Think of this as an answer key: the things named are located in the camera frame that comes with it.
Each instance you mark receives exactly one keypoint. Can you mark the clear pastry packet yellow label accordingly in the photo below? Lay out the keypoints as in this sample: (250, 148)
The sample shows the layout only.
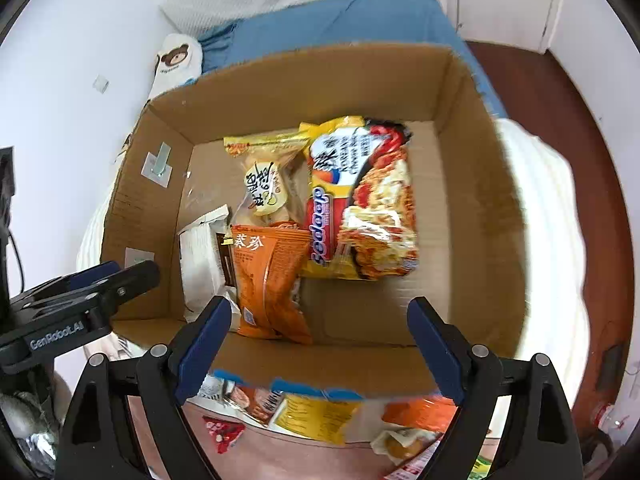
(262, 185)

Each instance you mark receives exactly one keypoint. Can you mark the small red snack packet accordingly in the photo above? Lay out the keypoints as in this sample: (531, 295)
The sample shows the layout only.
(222, 432)

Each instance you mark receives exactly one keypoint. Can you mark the white grey printed snack packet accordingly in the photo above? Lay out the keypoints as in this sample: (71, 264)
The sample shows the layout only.
(215, 387)

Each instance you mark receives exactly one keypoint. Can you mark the white wall socket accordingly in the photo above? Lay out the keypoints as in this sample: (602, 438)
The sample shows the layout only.
(101, 83)

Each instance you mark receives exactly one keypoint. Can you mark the yellow green snack packet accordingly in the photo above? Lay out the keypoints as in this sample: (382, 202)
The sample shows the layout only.
(315, 417)

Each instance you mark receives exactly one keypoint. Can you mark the orange bowl-print snack packet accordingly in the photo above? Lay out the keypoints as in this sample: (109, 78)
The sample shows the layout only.
(415, 412)

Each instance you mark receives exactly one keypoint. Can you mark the clear braised egg packet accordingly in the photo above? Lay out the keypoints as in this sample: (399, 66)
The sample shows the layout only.
(400, 447)

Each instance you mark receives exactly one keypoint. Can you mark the brown cardboard box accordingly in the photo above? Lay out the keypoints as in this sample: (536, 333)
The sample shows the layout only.
(480, 210)

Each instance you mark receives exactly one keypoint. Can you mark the red brown snack packet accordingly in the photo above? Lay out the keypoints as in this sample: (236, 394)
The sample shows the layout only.
(255, 402)

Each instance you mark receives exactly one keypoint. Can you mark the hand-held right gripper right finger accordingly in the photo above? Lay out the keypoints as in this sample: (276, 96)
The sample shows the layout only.
(440, 350)

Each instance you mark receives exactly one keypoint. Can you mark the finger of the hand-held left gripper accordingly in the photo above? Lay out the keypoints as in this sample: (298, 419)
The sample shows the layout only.
(97, 272)
(135, 280)

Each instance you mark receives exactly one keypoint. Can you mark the yellow red instant noodle packet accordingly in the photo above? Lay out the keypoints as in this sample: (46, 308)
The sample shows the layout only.
(370, 210)

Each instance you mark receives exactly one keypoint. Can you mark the plain orange snack packet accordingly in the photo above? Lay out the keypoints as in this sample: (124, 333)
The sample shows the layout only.
(270, 280)

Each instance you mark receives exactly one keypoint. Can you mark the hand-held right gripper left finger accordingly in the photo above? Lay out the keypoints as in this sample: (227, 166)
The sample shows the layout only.
(200, 350)

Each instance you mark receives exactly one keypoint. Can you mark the white striped blanket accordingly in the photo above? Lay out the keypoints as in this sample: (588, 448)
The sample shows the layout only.
(545, 210)

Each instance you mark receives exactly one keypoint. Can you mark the white bear-print pillow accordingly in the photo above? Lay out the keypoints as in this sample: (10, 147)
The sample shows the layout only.
(175, 65)

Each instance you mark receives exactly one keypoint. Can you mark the red white long snack packet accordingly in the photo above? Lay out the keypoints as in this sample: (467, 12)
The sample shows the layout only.
(415, 471)

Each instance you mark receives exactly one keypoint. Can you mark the blue bedsheet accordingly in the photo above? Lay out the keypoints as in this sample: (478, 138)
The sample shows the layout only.
(350, 20)

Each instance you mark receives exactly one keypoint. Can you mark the white door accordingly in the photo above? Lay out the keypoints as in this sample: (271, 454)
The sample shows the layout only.
(500, 0)

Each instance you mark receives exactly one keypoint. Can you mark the plain white snack packet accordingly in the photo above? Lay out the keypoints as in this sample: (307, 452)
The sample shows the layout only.
(200, 255)

